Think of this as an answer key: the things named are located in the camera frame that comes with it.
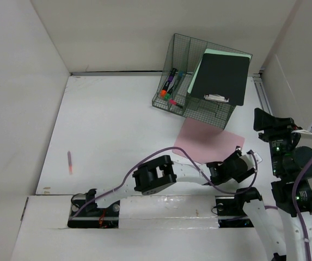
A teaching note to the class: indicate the aluminium rail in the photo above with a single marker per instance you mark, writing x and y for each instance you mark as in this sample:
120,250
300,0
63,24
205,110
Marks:
117,73
259,86

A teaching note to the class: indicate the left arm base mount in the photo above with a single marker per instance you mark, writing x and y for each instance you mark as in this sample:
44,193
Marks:
92,216

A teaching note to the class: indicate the black clipboard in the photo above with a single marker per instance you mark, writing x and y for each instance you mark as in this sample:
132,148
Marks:
223,75

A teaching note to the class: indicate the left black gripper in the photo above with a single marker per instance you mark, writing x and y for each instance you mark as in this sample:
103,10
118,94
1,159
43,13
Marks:
237,154

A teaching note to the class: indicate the purple highlighter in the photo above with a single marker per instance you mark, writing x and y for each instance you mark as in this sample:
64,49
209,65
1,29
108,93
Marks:
172,74

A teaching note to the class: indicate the aluminium rail back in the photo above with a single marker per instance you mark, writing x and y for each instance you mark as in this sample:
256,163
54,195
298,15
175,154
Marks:
117,73

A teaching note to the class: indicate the orange highlighter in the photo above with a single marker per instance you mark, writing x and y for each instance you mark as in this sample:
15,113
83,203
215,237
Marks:
164,90

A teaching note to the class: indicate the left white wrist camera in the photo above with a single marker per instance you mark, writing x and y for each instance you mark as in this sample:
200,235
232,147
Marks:
252,158

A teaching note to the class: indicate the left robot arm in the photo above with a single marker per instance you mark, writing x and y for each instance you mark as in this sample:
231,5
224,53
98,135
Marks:
152,176

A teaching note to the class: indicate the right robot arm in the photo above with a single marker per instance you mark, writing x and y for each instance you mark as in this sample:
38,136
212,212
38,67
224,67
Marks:
291,158

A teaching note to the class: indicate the pink highlighter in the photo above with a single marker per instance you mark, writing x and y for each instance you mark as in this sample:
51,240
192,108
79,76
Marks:
172,102

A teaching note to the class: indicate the pink clipboard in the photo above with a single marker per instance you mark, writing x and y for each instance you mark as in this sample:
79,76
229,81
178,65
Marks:
206,143

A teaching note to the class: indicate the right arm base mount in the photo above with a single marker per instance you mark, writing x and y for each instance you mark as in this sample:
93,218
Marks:
229,209

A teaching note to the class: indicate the green wire mesh organizer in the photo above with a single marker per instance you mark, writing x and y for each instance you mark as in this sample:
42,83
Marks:
185,53

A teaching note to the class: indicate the aluminium rail right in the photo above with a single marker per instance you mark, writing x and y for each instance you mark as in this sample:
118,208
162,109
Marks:
259,86

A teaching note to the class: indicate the green highlighter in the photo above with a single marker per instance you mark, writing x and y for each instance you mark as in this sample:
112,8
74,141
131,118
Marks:
170,91

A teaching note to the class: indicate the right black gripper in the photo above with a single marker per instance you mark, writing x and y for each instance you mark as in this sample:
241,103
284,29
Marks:
263,120

